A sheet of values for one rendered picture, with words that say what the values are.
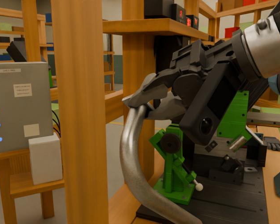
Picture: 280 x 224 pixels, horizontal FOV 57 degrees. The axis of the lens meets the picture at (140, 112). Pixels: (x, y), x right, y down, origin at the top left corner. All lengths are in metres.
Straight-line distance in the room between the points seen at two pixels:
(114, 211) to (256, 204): 0.51
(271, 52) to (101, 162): 0.53
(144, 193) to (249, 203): 0.70
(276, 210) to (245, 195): 0.12
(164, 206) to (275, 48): 0.29
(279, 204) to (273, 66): 0.79
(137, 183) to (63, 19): 0.43
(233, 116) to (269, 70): 0.83
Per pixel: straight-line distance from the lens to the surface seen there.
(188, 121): 0.34
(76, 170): 0.73
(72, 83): 0.67
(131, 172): 0.41
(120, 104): 1.02
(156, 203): 0.44
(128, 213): 0.99
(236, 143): 1.16
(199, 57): 0.40
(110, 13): 11.72
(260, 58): 0.37
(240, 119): 1.19
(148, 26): 0.88
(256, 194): 1.14
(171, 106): 0.43
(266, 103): 4.10
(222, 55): 0.41
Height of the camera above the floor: 1.44
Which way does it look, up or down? 13 degrees down
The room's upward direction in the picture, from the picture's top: straight up
